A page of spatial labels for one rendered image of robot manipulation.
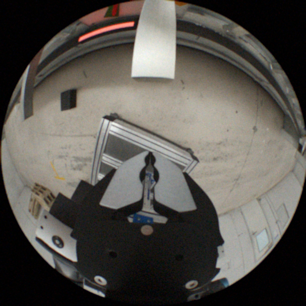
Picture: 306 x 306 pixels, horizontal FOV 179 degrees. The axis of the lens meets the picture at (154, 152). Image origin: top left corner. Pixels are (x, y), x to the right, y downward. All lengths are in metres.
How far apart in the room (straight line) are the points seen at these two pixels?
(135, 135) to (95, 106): 0.52
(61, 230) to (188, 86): 1.09
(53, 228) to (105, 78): 1.03
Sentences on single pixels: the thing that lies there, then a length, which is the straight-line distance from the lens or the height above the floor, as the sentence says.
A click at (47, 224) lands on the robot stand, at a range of 0.31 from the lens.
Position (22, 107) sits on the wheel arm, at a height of 0.86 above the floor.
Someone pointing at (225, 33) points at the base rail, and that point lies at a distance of 0.41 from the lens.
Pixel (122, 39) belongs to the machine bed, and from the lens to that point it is 0.95.
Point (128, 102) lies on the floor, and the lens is 0.96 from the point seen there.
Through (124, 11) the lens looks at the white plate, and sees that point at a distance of 0.35.
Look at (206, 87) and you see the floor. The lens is 1.05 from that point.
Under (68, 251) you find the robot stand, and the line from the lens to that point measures 0.29.
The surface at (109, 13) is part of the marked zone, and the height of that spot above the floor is 0.74.
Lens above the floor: 0.94
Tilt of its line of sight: 60 degrees down
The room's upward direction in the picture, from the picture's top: 180 degrees clockwise
